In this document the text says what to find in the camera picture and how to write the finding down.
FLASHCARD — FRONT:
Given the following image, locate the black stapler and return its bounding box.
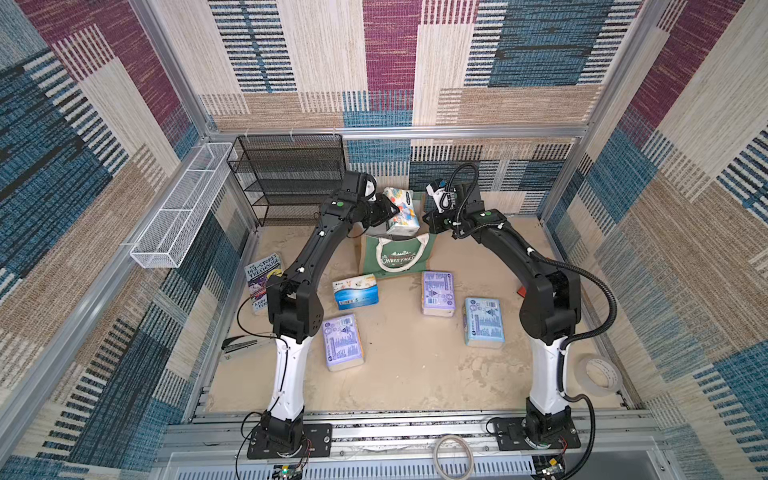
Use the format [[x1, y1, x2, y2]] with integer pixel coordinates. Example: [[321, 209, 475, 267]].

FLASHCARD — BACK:
[[221, 335, 274, 360]]

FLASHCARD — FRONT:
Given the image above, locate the masking tape roll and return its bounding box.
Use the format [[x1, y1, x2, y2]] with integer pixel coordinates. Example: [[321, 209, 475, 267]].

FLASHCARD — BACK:
[[574, 354, 623, 397]]

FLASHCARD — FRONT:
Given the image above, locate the white blue floral tissue pack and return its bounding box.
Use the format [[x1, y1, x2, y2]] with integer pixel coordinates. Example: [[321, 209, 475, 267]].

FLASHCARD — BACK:
[[383, 187, 420, 237]]

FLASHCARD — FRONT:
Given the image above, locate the purple tissue pack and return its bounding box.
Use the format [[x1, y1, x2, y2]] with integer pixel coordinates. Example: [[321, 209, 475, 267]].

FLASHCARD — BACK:
[[422, 271, 456, 317], [322, 314, 365, 372]]

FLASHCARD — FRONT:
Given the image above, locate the black wire mesh shelf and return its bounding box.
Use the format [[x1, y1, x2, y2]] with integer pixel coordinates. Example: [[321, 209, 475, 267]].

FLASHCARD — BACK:
[[229, 134, 346, 226]]

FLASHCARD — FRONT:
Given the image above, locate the green burlap Christmas canvas bag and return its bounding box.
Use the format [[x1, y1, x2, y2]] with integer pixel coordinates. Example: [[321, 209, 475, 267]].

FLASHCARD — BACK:
[[353, 206, 436, 280]]

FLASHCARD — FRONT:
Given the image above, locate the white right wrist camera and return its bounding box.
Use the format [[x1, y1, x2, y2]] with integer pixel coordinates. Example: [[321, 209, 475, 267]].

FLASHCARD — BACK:
[[426, 180, 452, 213]]

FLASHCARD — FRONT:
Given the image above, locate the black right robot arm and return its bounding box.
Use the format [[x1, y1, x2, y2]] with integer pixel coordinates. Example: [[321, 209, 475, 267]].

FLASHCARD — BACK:
[[423, 180, 618, 449]]

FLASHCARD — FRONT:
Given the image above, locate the light blue tissue pack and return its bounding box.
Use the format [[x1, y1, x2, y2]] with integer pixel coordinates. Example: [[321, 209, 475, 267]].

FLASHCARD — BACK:
[[463, 297, 505, 349]]

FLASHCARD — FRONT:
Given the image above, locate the white wire mesh basket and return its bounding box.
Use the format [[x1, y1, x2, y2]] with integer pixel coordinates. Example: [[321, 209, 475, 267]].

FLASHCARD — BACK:
[[130, 142, 233, 269]]

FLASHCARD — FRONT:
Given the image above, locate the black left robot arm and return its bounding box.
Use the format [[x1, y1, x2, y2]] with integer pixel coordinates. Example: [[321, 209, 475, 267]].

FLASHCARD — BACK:
[[249, 171, 398, 456]]

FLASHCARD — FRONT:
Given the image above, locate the blue wave tissue pack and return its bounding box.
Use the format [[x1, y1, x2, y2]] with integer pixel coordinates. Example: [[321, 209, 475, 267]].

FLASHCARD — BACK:
[[332, 274, 379, 310]]

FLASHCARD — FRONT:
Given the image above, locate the colourful paperback book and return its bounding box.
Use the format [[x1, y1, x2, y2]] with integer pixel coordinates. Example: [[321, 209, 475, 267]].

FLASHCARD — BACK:
[[245, 253, 283, 313]]

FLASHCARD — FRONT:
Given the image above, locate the white cable coil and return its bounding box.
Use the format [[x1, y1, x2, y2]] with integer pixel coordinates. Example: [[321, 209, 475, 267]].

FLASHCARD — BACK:
[[431, 434, 475, 480]]

